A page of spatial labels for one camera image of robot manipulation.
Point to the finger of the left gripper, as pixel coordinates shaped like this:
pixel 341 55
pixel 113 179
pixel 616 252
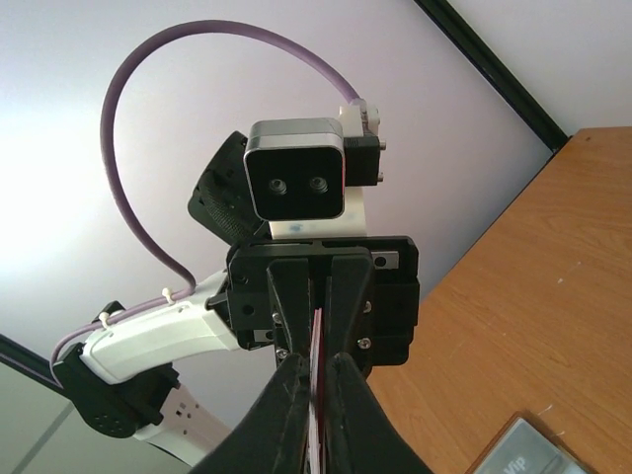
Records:
pixel 289 290
pixel 348 290

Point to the left black frame post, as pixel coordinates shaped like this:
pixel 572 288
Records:
pixel 28 363

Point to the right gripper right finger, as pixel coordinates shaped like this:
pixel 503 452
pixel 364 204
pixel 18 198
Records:
pixel 359 437

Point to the brown leather card holder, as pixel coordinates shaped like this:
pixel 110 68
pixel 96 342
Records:
pixel 474 466

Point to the black frame post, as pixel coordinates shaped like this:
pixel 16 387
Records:
pixel 28 363
pixel 488 64

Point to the right black frame post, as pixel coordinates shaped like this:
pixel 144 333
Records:
pixel 488 64

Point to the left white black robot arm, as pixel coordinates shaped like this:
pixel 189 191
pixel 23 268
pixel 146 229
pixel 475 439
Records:
pixel 122 379

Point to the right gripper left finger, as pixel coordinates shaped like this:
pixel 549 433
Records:
pixel 273 435

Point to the red white credit card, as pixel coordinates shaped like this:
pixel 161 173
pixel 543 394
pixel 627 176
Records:
pixel 316 432

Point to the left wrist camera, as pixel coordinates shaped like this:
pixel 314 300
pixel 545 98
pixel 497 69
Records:
pixel 306 176

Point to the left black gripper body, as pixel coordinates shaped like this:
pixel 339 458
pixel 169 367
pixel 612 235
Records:
pixel 390 313

